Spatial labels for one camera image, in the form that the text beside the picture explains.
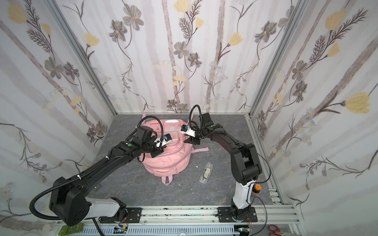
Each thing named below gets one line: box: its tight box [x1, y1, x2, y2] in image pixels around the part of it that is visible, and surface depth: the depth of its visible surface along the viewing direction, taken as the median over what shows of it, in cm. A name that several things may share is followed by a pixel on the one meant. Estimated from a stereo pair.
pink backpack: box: [141, 113, 210, 186], surface depth 84 cm
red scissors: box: [268, 224, 283, 236], surface depth 71 cm
